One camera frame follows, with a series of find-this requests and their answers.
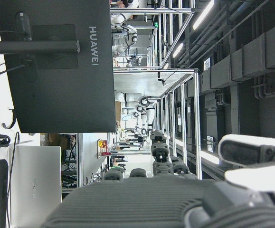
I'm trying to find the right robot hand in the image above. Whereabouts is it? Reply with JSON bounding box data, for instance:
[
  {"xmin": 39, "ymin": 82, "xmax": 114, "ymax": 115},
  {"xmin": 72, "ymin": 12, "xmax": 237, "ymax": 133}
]
[{"xmin": 41, "ymin": 129, "xmax": 275, "ymax": 228}]

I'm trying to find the silver laptop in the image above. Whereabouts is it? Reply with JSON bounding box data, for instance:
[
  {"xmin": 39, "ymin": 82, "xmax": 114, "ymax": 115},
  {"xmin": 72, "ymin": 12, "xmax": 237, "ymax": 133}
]
[{"xmin": 10, "ymin": 145, "xmax": 62, "ymax": 228}]

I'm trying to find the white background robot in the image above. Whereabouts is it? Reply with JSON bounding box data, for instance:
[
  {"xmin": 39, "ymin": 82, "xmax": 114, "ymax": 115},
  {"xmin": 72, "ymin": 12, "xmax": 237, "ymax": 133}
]
[
  {"xmin": 114, "ymin": 91, "xmax": 156, "ymax": 126},
  {"xmin": 110, "ymin": 13, "xmax": 139, "ymax": 56}
]

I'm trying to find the black huawei monitor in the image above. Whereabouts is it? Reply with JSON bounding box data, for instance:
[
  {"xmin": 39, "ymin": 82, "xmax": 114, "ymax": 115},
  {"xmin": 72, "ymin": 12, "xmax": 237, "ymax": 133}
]
[{"xmin": 0, "ymin": 0, "xmax": 117, "ymax": 133}]

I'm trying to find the short ceiling light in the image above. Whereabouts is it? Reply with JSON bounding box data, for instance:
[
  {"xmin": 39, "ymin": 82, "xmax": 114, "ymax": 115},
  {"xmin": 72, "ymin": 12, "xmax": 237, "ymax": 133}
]
[{"xmin": 172, "ymin": 42, "xmax": 184, "ymax": 58}]

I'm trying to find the long ceiling light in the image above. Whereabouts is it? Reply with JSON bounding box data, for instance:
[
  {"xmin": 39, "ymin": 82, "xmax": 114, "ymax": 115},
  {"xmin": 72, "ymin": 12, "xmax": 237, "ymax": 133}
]
[{"xmin": 193, "ymin": 0, "xmax": 215, "ymax": 30}]

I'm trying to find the aluminium frame cell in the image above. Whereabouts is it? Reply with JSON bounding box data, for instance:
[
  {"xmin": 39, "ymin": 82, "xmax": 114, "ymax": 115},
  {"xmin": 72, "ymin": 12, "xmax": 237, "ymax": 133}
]
[{"xmin": 113, "ymin": 67, "xmax": 202, "ymax": 180}]

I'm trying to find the small black frame camera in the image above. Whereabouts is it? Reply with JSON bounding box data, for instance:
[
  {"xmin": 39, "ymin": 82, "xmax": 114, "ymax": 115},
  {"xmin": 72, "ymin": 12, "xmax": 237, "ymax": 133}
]
[{"xmin": 157, "ymin": 72, "xmax": 168, "ymax": 86}]

